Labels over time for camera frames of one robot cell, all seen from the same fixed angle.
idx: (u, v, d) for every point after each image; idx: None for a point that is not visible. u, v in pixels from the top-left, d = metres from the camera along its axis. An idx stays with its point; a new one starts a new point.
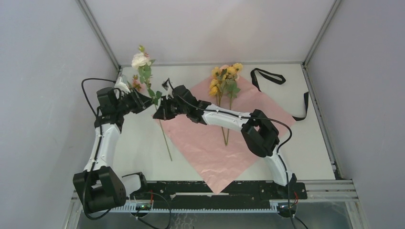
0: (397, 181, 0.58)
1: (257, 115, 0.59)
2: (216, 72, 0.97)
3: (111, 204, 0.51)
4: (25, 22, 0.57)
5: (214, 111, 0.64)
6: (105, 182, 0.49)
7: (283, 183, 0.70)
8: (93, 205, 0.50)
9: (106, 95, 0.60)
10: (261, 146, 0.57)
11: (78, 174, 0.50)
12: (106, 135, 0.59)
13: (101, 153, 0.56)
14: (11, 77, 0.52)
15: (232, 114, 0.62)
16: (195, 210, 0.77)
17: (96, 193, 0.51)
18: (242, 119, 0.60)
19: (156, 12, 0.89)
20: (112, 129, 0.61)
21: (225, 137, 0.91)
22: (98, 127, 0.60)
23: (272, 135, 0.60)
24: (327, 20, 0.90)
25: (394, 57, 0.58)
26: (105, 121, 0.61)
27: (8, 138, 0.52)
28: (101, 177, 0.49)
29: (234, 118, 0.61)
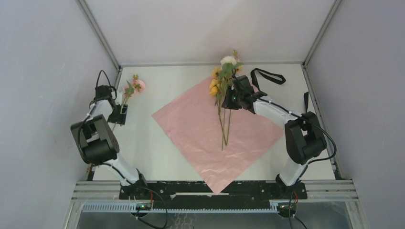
0: (397, 181, 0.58)
1: (309, 118, 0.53)
2: (216, 72, 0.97)
3: (106, 150, 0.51)
4: (25, 21, 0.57)
5: (266, 102, 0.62)
6: (101, 126, 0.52)
7: (288, 183, 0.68)
8: (88, 152, 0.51)
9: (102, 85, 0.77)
10: (298, 150, 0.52)
11: (75, 125, 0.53)
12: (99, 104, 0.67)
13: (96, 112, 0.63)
14: (10, 77, 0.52)
15: (283, 109, 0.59)
16: (195, 211, 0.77)
17: (91, 143, 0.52)
18: (292, 115, 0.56)
19: (156, 13, 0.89)
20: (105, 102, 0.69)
21: (225, 137, 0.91)
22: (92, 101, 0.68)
23: (317, 145, 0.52)
24: (326, 22, 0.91)
25: (394, 57, 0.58)
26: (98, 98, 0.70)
27: (8, 138, 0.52)
28: (96, 122, 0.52)
29: (283, 112, 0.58)
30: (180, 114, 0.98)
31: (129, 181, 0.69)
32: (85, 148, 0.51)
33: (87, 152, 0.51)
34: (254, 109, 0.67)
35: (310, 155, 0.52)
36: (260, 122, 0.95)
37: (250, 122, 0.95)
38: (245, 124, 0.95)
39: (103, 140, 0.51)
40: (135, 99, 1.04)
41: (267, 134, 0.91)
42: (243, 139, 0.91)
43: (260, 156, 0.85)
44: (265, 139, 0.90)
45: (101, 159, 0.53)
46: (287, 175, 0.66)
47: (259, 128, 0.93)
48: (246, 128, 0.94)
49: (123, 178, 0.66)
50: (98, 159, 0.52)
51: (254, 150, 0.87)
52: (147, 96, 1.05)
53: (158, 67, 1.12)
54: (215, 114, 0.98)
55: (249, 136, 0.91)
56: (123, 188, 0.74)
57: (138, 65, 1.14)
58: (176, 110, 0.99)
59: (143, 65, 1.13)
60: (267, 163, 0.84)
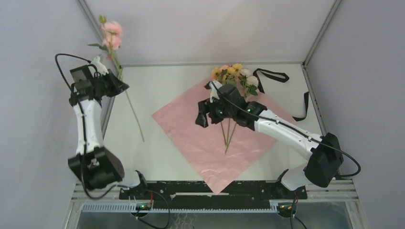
0: (397, 181, 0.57)
1: (331, 140, 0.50)
2: (216, 72, 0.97)
3: (111, 179, 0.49)
4: (25, 22, 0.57)
5: (273, 121, 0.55)
6: (103, 159, 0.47)
7: (291, 188, 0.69)
8: (94, 183, 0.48)
9: (81, 68, 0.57)
10: (324, 178, 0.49)
11: (72, 159, 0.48)
12: (89, 114, 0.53)
13: (90, 132, 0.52)
14: (10, 77, 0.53)
15: (299, 131, 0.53)
16: (196, 210, 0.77)
17: (94, 173, 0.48)
18: (311, 140, 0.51)
19: (156, 13, 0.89)
20: (92, 104, 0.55)
21: (226, 137, 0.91)
22: (76, 105, 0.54)
23: (337, 166, 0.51)
24: (325, 23, 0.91)
25: (395, 57, 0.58)
26: (81, 97, 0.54)
27: (8, 137, 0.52)
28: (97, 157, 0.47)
29: (300, 137, 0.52)
30: (180, 114, 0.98)
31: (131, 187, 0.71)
32: (89, 180, 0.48)
33: (92, 183, 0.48)
34: (255, 127, 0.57)
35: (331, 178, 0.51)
36: None
37: None
38: None
39: (107, 171, 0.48)
40: (135, 99, 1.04)
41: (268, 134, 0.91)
42: (243, 139, 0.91)
43: (260, 156, 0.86)
44: (265, 139, 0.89)
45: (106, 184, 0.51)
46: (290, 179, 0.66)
47: None
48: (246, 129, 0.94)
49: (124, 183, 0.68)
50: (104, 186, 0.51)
51: (254, 150, 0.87)
52: (148, 96, 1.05)
53: (157, 67, 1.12)
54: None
55: (249, 136, 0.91)
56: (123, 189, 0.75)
57: (138, 65, 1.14)
58: (176, 110, 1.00)
59: (143, 65, 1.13)
60: (267, 163, 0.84)
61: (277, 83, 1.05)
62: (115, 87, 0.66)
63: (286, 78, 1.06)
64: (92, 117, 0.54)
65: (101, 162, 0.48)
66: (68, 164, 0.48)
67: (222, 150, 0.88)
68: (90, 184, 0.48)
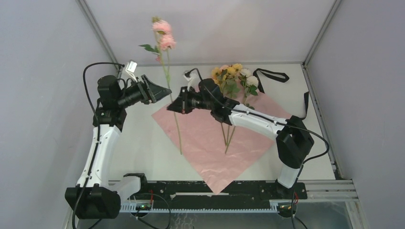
0: (397, 182, 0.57)
1: (295, 123, 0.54)
2: (217, 72, 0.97)
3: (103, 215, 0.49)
4: (26, 22, 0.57)
5: (244, 112, 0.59)
6: (96, 199, 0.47)
7: (289, 185, 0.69)
8: (87, 215, 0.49)
9: (107, 89, 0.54)
10: (294, 157, 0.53)
11: (70, 189, 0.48)
12: (104, 141, 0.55)
13: (96, 166, 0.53)
14: (11, 77, 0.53)
15: (266, 118, 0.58)
16: (196, 210, 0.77)
17: (89, 206, 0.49)
18: (278, 124, 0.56)
19: (156, 13, 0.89)
20: (111, 135, 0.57)
21: (225, 137, 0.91)
22: (97, 127, 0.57)
23: (308, 145, 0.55)
24: (325, 24, 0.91)
25: (395, 57, 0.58)
26: (104, 121, 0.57)
27: (9, 137, 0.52)
28: (91, 195, 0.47)
29: (268, 123, 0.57)
30: (180, 114, 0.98)
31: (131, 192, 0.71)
32: (81, 212, 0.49)
33: (84, 215, 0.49)
34: (231, 121, 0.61)
35: (303, 157, 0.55)
36: None
37: None
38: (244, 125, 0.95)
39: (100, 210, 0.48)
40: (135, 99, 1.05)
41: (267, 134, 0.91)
42: (243, 139, 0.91)
43: (260, 157, 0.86)
44: (265, 139, 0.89)
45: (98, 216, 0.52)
46: (287, 179, 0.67)
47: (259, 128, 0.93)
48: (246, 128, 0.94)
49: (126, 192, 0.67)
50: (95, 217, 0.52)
51: (254, 150, 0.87)
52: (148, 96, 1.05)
53: (157, 67, 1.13)
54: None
55: (249, 136, 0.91)
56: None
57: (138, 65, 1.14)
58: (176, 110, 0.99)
59: (143, 65, 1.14)
60: (267, 163, 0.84)
61: (276, 83, 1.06)
62: (144, 99, 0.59)
63: (285, 77, 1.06)
64: (105, 147, 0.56)
65: (97, 202, 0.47)
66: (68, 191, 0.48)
67: (222, 150, 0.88)
68: (82, 214, 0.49)
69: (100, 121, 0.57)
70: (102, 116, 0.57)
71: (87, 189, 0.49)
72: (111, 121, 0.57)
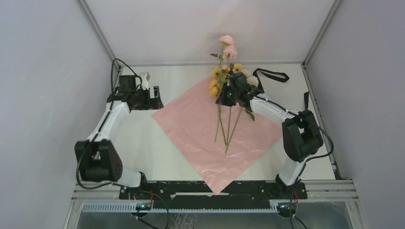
0: (397, 181, 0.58)
1: (306, 116, 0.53)
2: (216, 72, 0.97)
3: (106, 177, 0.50)
4: (25, 22, 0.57)
5: (263, 99, 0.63)
6: (104, 154, 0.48)
7: (289, 182, 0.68)
8: (89, 174, 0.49)
9: (128, 76, 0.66)
10: (296, 148, 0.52)
11: (79, 142, 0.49)
12: (115, 111, 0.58)
13: (106, 126, 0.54)
14: (11, 77, 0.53)
15: (280, 107, 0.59)
16: (196, 210, 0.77)
17: (93, 164, 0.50)
18: (289, 113, 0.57)
19: (156, 13, 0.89)
20: (122, 106, 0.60)
21: (226, 137, 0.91)
22: (109, 102, 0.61)
23: (314, 142, 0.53)
24: (325, 24, 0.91)
25: (395, 57, 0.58)
26: (117, 99, 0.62)
27: (8, 137, 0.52)
28: (100, 149, 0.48)
29: (280, 110, 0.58)
30: (180, 114, 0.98)
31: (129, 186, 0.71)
32: (85, 168, 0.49)
33: (87, 172, 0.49)
34: (251, 107, 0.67)
35: (307, 152, 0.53)
36: (260, 122, 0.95)
37: (250, 122, 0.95)
38: (244, 124, 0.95)
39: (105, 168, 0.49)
40: None
41: (267, 134, 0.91)
42: (243, 139, 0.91)
43: (260, 156, 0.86)
44: (265, 139, 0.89)
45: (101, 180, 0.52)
46: (287, 175, 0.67)
47: (259, 128, 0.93)
48: (246, 128, 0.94)
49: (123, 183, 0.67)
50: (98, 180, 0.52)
51: (254, 150, 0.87)
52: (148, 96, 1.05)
53: (157, 67, 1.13)
54: (215, 114, 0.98)
55: (249, 136, 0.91)
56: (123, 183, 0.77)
57: (138, 65, 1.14)
58: (176, 110, 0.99)
59: (143, 65, 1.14)
60: (267, 163, 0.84)
61: (276, 83, 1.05)
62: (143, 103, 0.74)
63: (285, 77, 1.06)
64: (116, 115, 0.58)
65: (103, 155, 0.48)
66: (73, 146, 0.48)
67: (222, 150, 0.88)
68: (84, 172, 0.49)
69: (113, 100, 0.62)
70: (118, 95, 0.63)
71: (94, 143, 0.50)
72: (126, 97, 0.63)
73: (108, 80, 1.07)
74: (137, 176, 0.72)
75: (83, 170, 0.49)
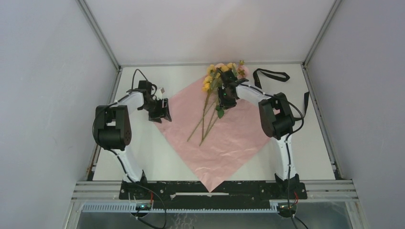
0: (397, 182, 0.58)
1: (279, 97, 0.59)
2: (211, 69, 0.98)
3: (117, 139, 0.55)
4: (25, 22, 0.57)
5: (245, 86, 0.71)
6: (120, 116, 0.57)
7: (283, 176, 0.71)
8: (101, 136, 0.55)
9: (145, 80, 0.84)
10: (269, 124, 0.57)
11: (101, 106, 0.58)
12: (133, 96, 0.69)
13: (125, 101, 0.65)
14: (10, 78, 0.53)
15: (259, 90, 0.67)
16: (196, 210, 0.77)
17: (108, 128, 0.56)
18: (265, 96, 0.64)
19: (156, 14, 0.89)
20: (139, 94, 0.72)
21: (204, 134, 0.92)
22: (129, 91, 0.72)
23: (287, 122, 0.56)
24: (325, 24, 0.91)
25: (394, 58, 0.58)
26: (135, 90, 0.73)
27: (8, 137, 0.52)
28: (118, 111, 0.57)
29: (258, 93, 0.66)
30: (176, 113, 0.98)
31: (129, 177, 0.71)
32: (100, 129, 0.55)
33: (100, 134, 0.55)
34: (238, 94, 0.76)
35: (281, 130, 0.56)
36: (257, 120, 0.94)
37: (244, 120, 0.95)
38: (241, 123, 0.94)
39: (117, 130, 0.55)
40: None
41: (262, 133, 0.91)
42: (238, 137, 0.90)
43: (260, 156, 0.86)
44: (261, 136, 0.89)
45: (110, 145, 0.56)
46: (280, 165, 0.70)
47: (256, 127, 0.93)
48: (240, 126, 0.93)
49: (125, 172, 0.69)
50: (108, 145, 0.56)
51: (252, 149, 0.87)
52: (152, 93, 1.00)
53: (157, 67, 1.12)
54: (201, 111, 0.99)
55: (247, 135, 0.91)
56: (123, 183, 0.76)
57: (138, 65, 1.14)
58: (174, 109, 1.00)
59: (143, 65, 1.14)
60: (267, 163, 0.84)
61: (276, 83, 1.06)
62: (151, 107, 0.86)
63: (286, 76, 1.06)
64: (133, 98, 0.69)
65: (119, 117, 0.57)
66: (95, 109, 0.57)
67: (221, 150, 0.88)
68: (98, 133, 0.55)
69: (131, 90, 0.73)
70: (135, 89, 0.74)
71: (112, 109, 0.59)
72: (143, 91, 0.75)
73: (108, 80, 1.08)
74: (138, 171, 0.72)
75: (98, 130, 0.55)
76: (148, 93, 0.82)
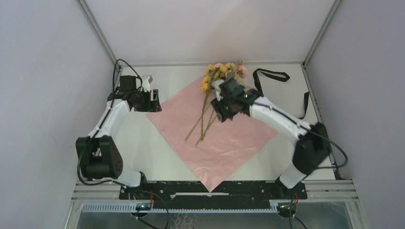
0: (397, 182, 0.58)
1: (319, 130, 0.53)
2: (209, 69, 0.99)
3: (106, 174, 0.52)
4: (25, 23, 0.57)
5: (267, 107, 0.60)
6: (105, 149, 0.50)
7: (290, 185, 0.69)
8: (89, 171, 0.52)
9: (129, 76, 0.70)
10: (309, 162, 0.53)
11: (80, 139, 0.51)
12: (115, 109, 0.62)
13: (107, 123, 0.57)
14: (11, 77, 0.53)
15: (289, 118, 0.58)
16: (195, 210, 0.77)
17: (94, 161, 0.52)
18: (300, 128, 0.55)
19: (156, 14, 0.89)
20: (122, 103, 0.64)
21: (203, 130, 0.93)
22: (110, 101, 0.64)
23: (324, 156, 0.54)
24: (325, 24, 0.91)
25: (394, 57, 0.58)
26: (117, 97, 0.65)
27: (8, 136, 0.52)
28: (101, 145, 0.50)
29: (290, 123, 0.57)
30: (175, 112, 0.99)
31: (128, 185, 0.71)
32: (86, 165, 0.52)
33: (88, 170, 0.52)
34: (250, 113, 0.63)
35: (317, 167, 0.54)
36: (256, 121, 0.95)
37: (243, 121, 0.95)
38: (240, 122, 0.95)
39: (105, 165, 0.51)
40: None
41: (262, 132, 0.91)
42: (237, 137, 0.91)
43: (259, 156, 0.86)
44: (260, 136, 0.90)
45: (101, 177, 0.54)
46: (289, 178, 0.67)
47: (255, 126, 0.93)
48: (240, 126, 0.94)
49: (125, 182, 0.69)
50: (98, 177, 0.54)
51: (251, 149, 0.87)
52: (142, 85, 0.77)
53: (157, 67, 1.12)
54: (199, 111, 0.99)
55: (246, 135, 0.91)
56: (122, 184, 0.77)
57: (138, 65, 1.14)
58: (173, 109, 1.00)
59: (143, 65, 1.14)
60: (266, 163, 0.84)
61: (276, 83, 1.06)
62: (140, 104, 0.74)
63: (286, 77, 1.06)
64: (116, 112, 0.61)
65: (103, 151, 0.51)
66: (75, 141, 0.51)
67: (220, 150, 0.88)
68: (85, 169, 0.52)
69: (113, 97, 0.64)
70: (118, 94, 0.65)
71: (95, 139, 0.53)
72: (125, 95, 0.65)
73: (108, 80, 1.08)
74: (137, 177, 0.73)
75: (84, 166, 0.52)
76: (134, 91, 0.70)
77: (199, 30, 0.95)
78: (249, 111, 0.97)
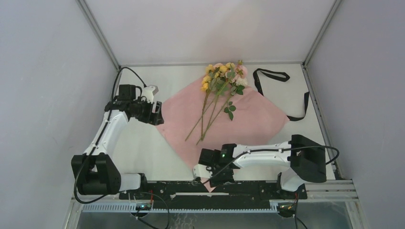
0: (397, 182, 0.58)
1: (300, 141, 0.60)
2: (209, 70, 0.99)
3: (103, 189, 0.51)
4: (25, 22, 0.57)
5: (246, 153, 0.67)
6: (101, 168, 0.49)
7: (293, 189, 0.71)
8: (86, 187, 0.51)
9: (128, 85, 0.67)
10: (316, 171, 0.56)
11: (77, 157, 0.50)
12: (112, 122, 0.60)
13: (103, 139, 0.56)
14: (11, 77, 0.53)
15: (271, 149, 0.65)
16: (196, 210, 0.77)
17: (91, 177, 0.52)
18: (283, 150, 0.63)
19: (156, 13, 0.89)
20: (120, 115, 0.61)
21: (203, 130, 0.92)
22: (107, 111, 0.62)
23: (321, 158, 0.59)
24: (325, 24, 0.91)
25: (394, 58, 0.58)
26: (115, 107, 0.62)
27: (8, 137, 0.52)
28: (97, 164, 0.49)
29: (274, 153, 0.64)
30: (175, 113, 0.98)
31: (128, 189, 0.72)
32: (82, 182, 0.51)
33: (85, 186, 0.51)
34: (238, 165, 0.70)
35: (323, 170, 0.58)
36: (257, 121, 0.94)
37: (244, 121, 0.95)
38: (241, 122, 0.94)
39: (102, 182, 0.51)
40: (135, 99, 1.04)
41: (262, 132, 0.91)
42: (237, 137, 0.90)
43: None
44: (261, 137, 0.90)
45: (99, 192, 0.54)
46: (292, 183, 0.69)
47: (255, 126, 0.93)
48: (241, 127, 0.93)
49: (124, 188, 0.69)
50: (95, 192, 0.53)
51: None
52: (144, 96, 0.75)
53: (157, 67, 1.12)
54: (199, 111, 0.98)
55: (246, 135, 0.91)
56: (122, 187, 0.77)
57: (138, 65, 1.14)
58: (173, 109, 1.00)
59: (143, 65, 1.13)
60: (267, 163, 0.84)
61: (276, 83, 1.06)
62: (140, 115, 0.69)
63: (286, 77, 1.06)
64: (114, 126, 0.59)
65: (100, 170, 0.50)
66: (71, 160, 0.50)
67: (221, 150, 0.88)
68: (82, 185, 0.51)
69: (111, 108, 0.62)
70: (116, 104, 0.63)
71: (91, 157, 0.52)
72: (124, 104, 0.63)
73: (108, 80, 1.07)
74: (137, 180, 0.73)
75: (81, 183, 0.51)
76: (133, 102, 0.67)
77: (199, 30, 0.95)
78: (249, 111, 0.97)
